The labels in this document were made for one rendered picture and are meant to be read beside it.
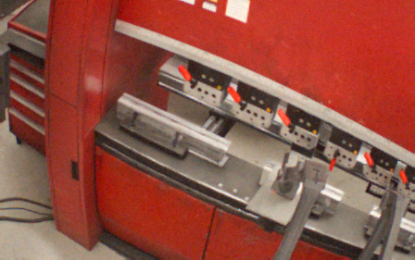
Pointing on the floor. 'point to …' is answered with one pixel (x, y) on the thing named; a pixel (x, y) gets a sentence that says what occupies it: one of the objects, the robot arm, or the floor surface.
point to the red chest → (29, 76)
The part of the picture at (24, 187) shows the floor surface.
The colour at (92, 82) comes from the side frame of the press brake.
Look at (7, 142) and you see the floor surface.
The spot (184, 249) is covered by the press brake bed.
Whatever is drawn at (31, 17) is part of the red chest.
